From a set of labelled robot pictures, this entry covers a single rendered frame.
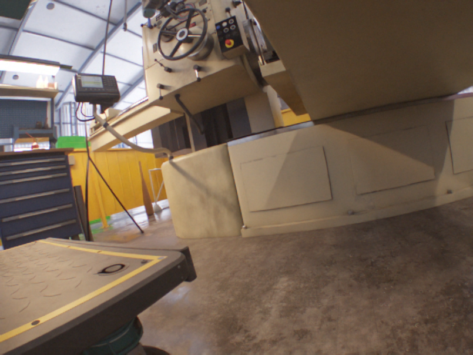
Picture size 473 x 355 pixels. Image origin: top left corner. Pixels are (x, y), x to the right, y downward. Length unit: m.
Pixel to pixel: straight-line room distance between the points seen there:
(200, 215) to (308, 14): 1.41
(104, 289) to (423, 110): 1.46
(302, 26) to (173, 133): 2.17
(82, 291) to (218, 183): 1.27
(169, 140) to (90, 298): 2.29
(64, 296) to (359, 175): 1.26
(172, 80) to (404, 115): 1.51
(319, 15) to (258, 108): 1.70
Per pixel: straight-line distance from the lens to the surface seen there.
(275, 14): 0.33
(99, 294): 0.23
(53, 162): 2.19
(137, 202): 4.14
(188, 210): 1.60
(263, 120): 1.98
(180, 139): 2.37
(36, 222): 2.09
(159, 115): 2.07
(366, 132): 1.29
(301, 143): 1.28
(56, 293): 0.27
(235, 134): 2.04
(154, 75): 1.82
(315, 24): 0.37
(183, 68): 1.65
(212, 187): 1.47
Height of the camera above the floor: 0.40
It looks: 1 degrees down
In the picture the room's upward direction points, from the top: 12 degrees counter-clockwise
